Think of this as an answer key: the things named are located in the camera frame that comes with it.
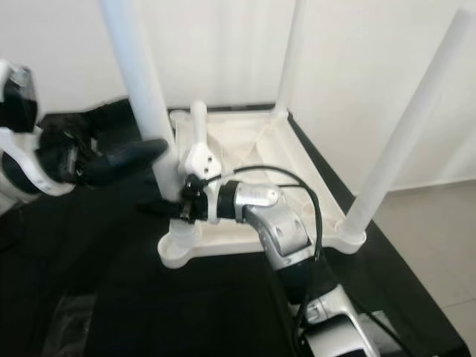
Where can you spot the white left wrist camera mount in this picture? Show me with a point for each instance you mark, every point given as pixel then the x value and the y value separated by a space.
pixel 48 187

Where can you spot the white plastic table top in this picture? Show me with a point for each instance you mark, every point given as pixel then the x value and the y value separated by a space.
pixel 260 141

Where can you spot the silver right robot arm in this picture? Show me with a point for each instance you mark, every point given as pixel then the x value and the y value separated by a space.
pixel 282 230

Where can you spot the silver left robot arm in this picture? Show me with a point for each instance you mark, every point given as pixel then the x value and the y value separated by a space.
pixel 11 197

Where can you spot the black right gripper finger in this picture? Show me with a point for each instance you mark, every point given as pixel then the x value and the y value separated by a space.
pixel 162 211

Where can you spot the clear plastic bag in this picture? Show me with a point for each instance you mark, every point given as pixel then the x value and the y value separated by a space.
pixel 68 323

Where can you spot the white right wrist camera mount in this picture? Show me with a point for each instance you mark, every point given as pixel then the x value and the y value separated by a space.
pixel 202 158

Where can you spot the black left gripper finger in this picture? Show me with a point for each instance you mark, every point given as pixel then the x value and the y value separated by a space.
pixel 123 163
pixel 100 123

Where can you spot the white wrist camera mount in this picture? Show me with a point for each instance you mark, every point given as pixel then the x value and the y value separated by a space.
pixel 48 187
pixel 202 158

